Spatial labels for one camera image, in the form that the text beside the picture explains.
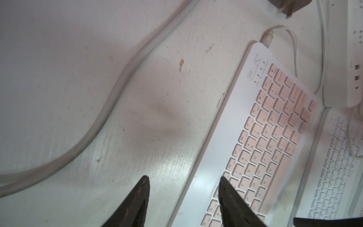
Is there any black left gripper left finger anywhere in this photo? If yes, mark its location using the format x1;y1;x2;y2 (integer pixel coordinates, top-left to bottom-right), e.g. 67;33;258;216
103;176;150;227

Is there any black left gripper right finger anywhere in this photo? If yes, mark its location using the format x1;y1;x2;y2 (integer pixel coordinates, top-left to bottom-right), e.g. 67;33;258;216
219;176;266;227

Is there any pink keyboard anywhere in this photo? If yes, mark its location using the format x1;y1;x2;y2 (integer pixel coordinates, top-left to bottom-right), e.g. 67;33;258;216
168;42;323;227

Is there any pink charger adapter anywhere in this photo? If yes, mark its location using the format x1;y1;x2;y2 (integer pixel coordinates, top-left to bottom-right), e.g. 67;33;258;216
269;0;312;19

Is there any middle white keyboard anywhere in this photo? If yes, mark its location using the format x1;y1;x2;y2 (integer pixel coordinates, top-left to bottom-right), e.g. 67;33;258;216
288;108;363;227

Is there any white power strip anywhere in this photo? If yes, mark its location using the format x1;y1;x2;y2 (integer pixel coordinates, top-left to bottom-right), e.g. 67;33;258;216
323;1;363;108

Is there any grey power strip cord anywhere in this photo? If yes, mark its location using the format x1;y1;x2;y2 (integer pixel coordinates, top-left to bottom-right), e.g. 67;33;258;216
0;0;200;199

